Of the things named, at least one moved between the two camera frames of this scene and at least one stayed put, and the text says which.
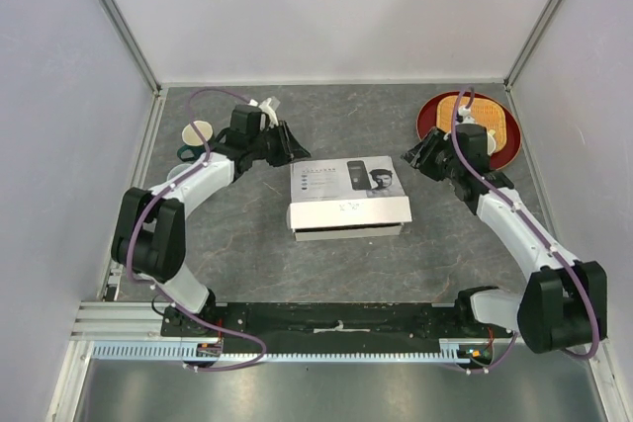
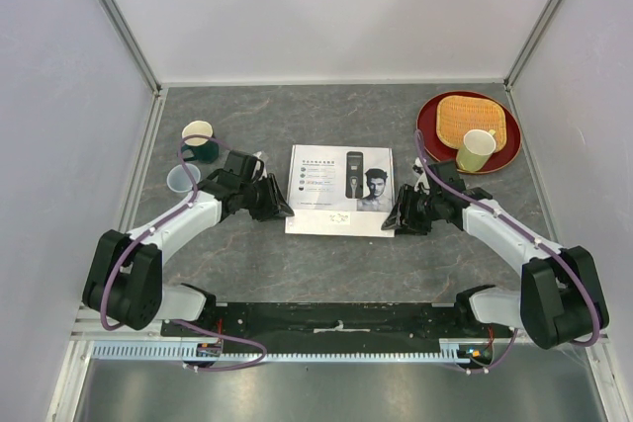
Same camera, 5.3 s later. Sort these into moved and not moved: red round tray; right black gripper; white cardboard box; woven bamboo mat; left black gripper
Moved: right black gripper; white cardboard box; left black gripper
Not moved: red round tray; woven bamboo mat
